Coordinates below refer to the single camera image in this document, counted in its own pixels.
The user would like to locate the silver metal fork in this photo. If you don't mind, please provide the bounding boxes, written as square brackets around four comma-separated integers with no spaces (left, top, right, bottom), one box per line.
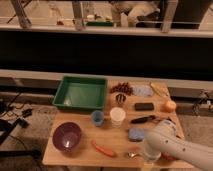
[125,152,141,158]

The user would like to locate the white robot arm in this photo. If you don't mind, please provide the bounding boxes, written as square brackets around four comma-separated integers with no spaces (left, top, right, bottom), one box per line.
[142,120,213,171]

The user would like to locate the purple bowl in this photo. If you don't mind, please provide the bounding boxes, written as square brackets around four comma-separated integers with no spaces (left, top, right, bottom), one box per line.
[52,122,81,152]

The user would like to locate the bunch of red grapes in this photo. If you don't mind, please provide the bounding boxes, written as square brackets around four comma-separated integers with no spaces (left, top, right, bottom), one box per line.
[110,82,133,95]

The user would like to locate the small metal cup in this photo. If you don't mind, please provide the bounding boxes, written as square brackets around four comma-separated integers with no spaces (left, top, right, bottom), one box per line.
[116,93,126,106]

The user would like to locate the green plastic tray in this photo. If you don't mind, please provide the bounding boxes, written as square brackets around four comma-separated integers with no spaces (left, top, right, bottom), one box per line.
[53,76,108,111]

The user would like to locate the white plastic cup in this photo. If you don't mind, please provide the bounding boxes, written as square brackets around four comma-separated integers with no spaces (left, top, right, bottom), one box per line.
[110,107,126,127]

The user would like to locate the blue plastic cup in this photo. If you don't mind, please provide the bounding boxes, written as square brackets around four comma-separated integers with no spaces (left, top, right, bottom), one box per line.
[91,110,104,127]

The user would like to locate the clear plastic bag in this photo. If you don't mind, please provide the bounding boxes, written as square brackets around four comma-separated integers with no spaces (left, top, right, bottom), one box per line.
[133,85,153,97]

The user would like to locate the black rectangular block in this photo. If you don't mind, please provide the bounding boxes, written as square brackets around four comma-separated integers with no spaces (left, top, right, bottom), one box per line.
[134,103,154,111]

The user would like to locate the yellow banana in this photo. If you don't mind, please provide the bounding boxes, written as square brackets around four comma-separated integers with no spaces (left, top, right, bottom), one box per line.
[150,82,170,99]

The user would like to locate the blue sponge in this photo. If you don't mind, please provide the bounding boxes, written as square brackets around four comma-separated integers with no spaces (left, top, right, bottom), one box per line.
[128,128,145,142]

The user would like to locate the orange fruit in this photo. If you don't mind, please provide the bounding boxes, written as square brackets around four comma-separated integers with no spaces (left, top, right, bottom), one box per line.
[164,100,177,113]

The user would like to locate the orange carrot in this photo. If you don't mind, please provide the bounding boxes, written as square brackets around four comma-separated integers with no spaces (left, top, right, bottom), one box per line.
[91,141,116,157]

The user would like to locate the black handled knife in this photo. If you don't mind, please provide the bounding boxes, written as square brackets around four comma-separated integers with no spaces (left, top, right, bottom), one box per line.
[131,115,156,124]

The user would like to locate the black cables on floor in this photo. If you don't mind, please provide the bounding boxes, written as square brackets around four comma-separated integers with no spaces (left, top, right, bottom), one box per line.
[0,92,34,144]

